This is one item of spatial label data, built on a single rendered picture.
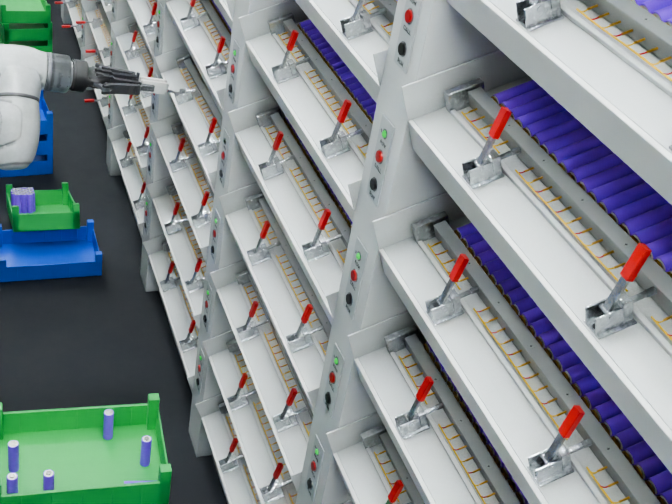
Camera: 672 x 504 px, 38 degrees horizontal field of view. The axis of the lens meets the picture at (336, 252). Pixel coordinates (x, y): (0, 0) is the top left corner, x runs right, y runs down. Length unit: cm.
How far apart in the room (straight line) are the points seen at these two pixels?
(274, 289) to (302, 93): 40
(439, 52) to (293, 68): 57
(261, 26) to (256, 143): 23
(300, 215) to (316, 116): 20
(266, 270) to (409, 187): 68
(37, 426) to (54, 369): 87
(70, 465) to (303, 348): 47
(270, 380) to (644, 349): 116
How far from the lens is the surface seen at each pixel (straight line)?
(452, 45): 123
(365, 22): 145
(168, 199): 285
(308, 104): 167
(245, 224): 206
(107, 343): 288
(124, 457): 189
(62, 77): 242
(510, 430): 111
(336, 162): 152
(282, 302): 185
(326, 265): 162
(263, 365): 201
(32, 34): 447
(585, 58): 97
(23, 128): 236
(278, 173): 184
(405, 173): 129
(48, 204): 346
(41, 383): 275
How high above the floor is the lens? 185
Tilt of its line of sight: 33 degrees down
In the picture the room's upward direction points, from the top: 11 degrees clockwise
